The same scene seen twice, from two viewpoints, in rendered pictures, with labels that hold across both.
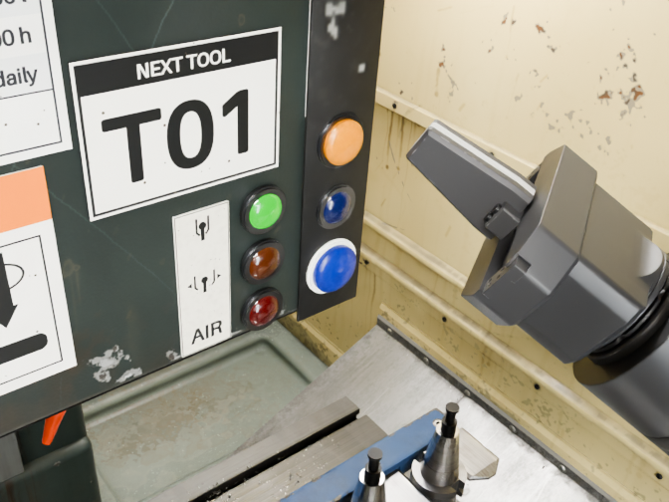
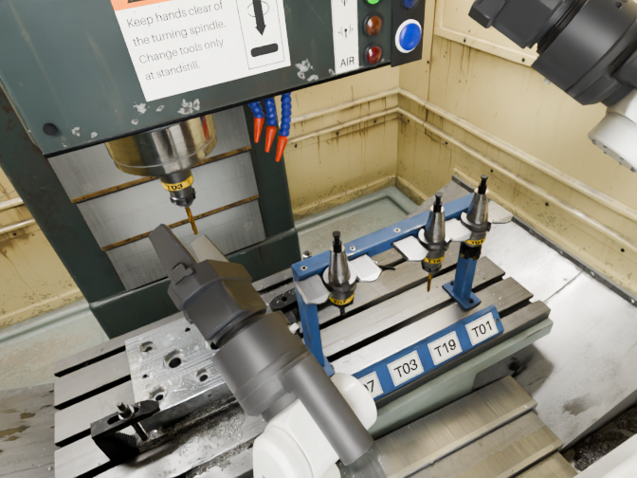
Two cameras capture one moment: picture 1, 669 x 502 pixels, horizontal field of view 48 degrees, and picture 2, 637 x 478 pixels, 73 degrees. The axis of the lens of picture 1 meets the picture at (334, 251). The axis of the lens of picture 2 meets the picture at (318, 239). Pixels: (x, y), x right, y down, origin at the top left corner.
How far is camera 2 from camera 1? 22 cm
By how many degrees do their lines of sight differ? 17
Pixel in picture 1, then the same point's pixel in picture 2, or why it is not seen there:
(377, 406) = not seen: hidden behind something
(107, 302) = (302, 32)
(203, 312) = (345, 49)
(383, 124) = (458, 54)
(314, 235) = (398, 14)
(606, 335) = (541, 20)
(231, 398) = (369, 225)
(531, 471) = (540, 254)
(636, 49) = not seen: outside the picture
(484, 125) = not seen: hidden behind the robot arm
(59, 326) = (282, 41)
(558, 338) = (518, 29)
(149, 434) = (326, 240)
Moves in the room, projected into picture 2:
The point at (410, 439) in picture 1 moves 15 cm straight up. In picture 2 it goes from (462, 203) to (471, 141)
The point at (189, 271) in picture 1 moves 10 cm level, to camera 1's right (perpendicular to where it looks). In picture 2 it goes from (338, 23) to (433, 21)
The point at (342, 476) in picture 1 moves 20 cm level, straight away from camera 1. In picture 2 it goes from (423, 217) to (433, 169)
